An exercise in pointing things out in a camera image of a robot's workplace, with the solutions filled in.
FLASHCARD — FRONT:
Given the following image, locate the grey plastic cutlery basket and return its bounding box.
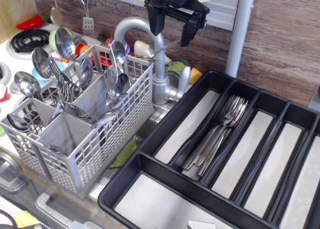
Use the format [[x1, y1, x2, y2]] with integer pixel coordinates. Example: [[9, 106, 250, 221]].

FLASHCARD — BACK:
[[0, 56, 154, 199]]

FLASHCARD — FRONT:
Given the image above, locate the spoon front left corner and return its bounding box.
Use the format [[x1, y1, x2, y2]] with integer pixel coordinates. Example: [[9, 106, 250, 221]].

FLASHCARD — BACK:
[[6, 113, 32, 134]]

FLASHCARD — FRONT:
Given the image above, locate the green toy leaf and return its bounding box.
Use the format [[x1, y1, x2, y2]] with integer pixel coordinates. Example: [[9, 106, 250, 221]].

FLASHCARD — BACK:
[[109, 138, 137, 169]]

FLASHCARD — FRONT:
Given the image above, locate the large spoon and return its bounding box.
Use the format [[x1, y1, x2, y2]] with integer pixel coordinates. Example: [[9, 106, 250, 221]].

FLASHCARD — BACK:
[[14, 71, 43, 102], [31, 47, 62, 80], [54, 27, 82, 65]]

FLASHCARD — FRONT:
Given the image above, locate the black cutlery tray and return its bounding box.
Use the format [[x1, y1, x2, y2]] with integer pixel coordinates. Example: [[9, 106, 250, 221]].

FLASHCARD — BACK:
[[98, 71, 320, 229]]

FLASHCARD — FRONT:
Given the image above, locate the hanging toy spatula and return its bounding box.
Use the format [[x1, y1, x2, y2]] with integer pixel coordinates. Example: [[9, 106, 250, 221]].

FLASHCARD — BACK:
[[80, 0, 95, 36]]

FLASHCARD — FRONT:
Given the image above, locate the spoon in middle compartment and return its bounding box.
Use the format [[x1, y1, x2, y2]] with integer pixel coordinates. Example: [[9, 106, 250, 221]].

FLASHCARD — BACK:
[[77, 56, 93, 91]]

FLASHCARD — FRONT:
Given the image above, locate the large spoon top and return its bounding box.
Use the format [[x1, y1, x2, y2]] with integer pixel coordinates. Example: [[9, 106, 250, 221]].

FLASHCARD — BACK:
[[54, 27, 82, 65]]

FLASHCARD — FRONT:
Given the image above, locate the silver kitchen faucet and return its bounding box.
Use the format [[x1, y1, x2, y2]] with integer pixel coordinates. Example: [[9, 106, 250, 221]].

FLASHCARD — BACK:
[[114, 16, 191, 105]]

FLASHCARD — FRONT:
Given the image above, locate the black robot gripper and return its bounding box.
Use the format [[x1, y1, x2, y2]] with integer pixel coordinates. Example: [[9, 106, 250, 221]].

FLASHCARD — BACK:
[[144, 0, 210, 47]]

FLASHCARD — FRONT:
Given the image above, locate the stack of forks in tray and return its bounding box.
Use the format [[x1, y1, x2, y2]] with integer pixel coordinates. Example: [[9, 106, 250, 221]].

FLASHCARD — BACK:
[[182, 95, 248, 177]]

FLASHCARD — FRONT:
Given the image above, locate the large spoon left upper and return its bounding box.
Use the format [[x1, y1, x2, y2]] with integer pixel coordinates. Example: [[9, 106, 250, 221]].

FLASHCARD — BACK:
[[31, 47, 62, 80]]

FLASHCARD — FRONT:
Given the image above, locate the black coil stove burner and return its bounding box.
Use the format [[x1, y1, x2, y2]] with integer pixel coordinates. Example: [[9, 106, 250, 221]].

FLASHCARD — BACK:
[[10, 29, 50, 53]]

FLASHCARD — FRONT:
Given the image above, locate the hanging toy strainer spoon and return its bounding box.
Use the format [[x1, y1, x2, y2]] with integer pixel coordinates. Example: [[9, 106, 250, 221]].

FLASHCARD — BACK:
[[50, 0, 63, 27]]

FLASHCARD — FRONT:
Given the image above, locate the red toy chili pepper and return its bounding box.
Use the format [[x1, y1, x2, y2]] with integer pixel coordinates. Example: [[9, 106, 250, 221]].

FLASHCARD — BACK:
[[15, 14, 49, 30]]

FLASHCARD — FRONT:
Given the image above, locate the yellow toy corn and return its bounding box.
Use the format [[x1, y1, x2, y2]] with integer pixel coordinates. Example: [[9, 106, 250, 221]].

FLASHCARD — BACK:
[[188, 67, 203, 85]]

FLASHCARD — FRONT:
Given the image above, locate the white metal pole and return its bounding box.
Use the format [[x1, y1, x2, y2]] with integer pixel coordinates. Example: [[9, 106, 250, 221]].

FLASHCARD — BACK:
[[225, 0, 254, 78]]

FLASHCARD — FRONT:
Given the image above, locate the silver metal fork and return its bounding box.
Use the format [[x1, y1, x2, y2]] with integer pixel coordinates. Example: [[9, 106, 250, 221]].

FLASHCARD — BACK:
[[148, 38, 181, 65]]

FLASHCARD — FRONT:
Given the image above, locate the green toy bowl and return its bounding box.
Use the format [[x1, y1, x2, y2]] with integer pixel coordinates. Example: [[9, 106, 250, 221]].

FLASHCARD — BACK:
[[49, 27, 74, 53]]

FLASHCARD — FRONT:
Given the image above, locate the spoon right compartment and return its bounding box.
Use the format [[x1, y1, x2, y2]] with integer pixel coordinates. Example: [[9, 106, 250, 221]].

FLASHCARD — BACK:
[[109, 40, 126, 73]]

